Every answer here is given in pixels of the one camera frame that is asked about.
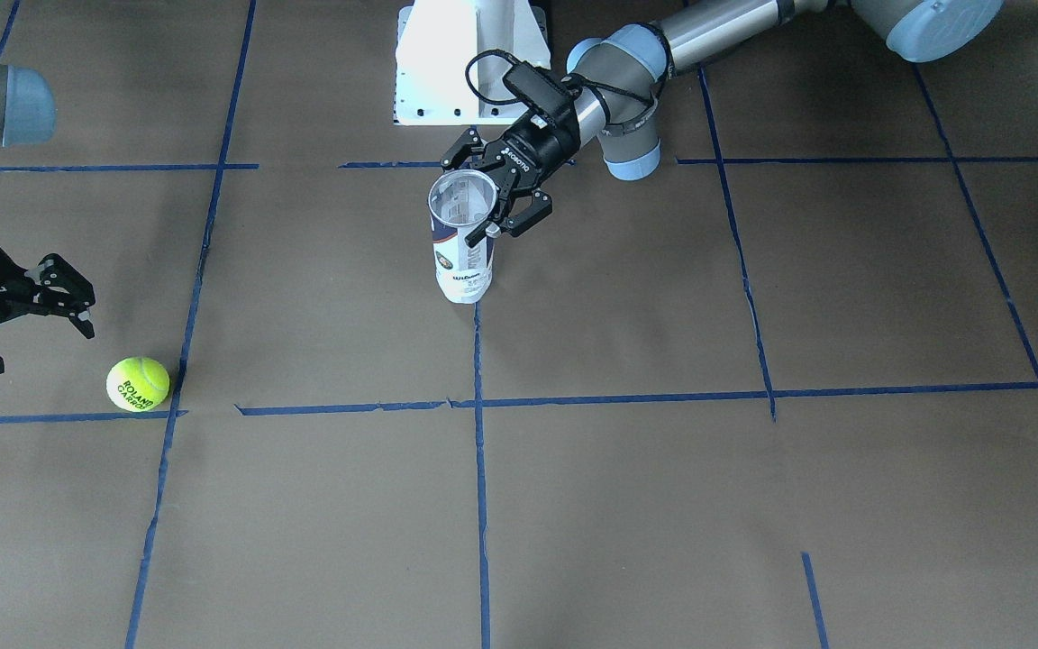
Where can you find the white mounting pedestal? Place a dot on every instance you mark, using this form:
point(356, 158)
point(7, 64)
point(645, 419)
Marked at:
point(438, 82)

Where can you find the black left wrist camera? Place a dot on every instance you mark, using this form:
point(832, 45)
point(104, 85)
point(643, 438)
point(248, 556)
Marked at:
point(540, 91)

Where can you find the yellow Roland Garros tennis ball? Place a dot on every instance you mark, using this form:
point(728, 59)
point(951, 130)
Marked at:
point(137, 384)

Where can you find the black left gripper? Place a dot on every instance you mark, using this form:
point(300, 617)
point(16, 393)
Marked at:
point(543, 144)

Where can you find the white tennis ball can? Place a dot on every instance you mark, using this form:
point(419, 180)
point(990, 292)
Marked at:
point(459, 202)

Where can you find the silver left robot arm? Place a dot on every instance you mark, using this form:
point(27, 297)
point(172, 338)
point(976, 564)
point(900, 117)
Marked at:
point(610, 90)

